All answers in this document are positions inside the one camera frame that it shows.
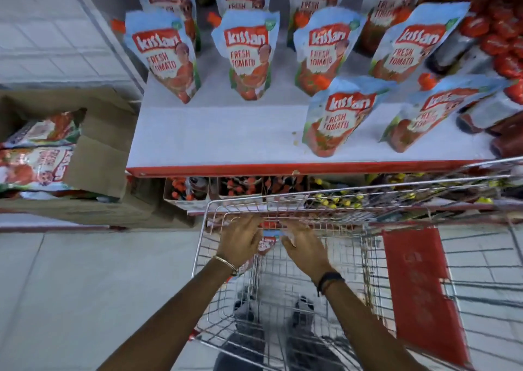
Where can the row of yellow-capped bottles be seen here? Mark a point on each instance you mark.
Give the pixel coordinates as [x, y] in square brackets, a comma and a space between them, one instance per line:
[339, 199]

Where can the black wristband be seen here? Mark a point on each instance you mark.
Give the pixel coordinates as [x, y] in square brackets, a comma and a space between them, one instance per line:
[329, 280]

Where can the person's right forearm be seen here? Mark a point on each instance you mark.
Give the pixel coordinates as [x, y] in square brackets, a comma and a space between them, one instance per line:
[367, 330]

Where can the person's shoe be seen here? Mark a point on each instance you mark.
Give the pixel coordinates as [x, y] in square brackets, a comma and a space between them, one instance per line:
[304, 311]
[248, 305]

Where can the blue sauce pouch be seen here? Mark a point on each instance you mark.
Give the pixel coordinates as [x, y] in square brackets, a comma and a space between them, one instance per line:
[32, 168]
[45, 131]
[267, 244]

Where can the brown cardboard box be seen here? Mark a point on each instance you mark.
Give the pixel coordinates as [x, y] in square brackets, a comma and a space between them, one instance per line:
[102, 150]

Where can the cluster of red sauce bottles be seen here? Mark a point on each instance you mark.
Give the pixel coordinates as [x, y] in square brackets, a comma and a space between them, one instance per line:
[503, 35]

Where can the row of red-capped bottles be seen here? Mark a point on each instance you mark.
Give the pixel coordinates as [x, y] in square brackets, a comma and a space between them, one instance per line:
[245, 184]

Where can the gold bangle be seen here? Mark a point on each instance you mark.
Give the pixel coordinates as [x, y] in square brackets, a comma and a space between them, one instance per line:
[227, 263]

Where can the person's right shoe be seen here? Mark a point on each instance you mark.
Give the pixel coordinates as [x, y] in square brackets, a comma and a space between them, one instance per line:
[304, 311]

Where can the rows of standing sauce pouches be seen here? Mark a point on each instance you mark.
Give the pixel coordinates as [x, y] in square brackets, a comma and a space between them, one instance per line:
[245, 51]

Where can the person's left fingers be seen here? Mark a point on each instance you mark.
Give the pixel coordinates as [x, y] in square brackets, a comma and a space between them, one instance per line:
[241, 225]

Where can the person's left shoe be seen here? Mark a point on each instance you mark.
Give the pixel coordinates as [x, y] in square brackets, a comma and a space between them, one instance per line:
[248, 305]

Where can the person's right hand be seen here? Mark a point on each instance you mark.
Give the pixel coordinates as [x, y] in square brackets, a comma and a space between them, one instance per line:
[307, 252]

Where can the person's right fingers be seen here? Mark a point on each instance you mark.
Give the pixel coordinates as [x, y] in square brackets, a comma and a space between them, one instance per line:
[295, 231]

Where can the person's dark trousers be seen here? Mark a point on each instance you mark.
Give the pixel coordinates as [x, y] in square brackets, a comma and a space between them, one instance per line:
[261, 350]

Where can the person's left forearm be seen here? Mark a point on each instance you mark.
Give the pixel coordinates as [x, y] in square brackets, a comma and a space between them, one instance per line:
[175, 321]

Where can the white shelf with red edge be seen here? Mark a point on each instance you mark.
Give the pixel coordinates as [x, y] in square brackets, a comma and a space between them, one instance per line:
[229, 133]

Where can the small cardboard tray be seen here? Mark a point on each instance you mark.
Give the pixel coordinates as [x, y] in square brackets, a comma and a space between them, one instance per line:
[186, 204]

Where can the grey shelf upright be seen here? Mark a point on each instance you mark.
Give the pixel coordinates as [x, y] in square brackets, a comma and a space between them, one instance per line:
[107, 35]

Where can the red cart seat flap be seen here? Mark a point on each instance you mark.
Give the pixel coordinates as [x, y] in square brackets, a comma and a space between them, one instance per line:
[421, 289]

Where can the person's left hand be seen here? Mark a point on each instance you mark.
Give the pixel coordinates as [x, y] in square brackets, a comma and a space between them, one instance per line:
[237, 240]

